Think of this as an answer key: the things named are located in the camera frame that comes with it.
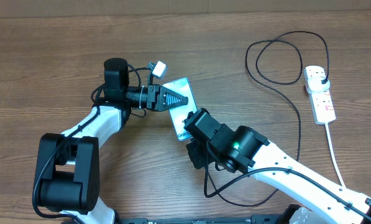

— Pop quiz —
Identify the blue Galaxy smartphone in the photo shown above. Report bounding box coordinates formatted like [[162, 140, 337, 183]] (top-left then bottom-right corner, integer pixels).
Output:
[[163, 77, 197, 141]]

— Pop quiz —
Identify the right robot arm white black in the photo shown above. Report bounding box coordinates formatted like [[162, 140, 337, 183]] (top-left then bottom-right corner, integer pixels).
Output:
[[184, 108, 371, 223]]

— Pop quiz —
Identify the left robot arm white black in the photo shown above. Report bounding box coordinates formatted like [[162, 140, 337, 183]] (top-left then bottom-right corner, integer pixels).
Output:
[[32, 58, 188, 223]]

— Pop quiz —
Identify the white charger plug adapter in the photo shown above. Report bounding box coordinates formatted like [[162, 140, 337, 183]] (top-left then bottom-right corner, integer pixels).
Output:
[[306, 77, 331, 94]]

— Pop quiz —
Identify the white power strip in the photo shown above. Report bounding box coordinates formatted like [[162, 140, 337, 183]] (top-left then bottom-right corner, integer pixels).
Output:
[[303, 65, 336, 124]]

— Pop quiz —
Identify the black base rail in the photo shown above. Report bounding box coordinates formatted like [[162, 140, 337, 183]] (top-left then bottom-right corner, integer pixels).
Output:
[[60, 203, 316, 224]]

